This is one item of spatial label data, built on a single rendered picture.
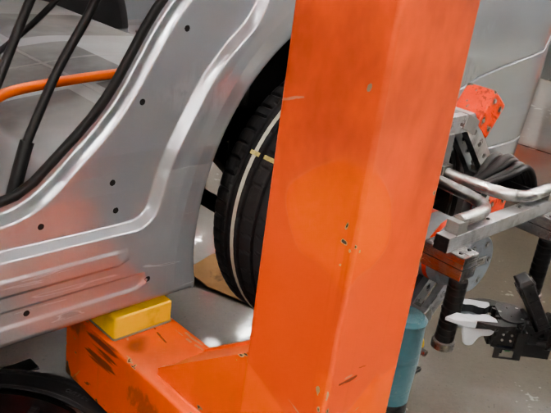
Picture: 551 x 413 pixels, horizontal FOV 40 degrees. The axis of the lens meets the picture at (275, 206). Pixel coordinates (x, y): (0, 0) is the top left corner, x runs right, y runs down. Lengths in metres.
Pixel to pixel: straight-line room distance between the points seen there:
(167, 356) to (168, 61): 0.54
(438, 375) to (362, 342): 1.76
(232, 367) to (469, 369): 1.76
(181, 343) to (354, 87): 0.76
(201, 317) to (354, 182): 2.00
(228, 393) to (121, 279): 0.32
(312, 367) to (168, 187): 0.50
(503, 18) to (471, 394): 1.30
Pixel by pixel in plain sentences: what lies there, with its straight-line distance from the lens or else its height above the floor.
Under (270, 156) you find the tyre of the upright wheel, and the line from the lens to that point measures 1.51.
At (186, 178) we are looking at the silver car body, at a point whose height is 0.99.
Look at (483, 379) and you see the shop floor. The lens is 2.84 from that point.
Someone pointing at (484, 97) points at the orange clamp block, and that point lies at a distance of 1.72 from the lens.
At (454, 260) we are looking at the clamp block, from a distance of 1.39.
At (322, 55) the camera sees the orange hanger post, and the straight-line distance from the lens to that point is 0.91.
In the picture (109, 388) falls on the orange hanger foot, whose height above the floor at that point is 0.58.
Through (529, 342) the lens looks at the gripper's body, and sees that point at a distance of 1.51.
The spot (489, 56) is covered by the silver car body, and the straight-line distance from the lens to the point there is 2.10.
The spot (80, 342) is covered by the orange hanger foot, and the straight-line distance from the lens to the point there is 1.57.
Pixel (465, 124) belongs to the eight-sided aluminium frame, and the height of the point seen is 1.10.
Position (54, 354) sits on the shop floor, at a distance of 2.64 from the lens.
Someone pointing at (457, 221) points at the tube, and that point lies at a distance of 1.38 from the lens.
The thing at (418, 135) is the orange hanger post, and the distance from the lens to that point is 0.94.
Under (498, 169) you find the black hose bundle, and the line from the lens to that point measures 1.66.
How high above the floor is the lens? 1.51
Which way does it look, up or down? 23 degrees down
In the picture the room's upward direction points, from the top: 8 degrees clockwise
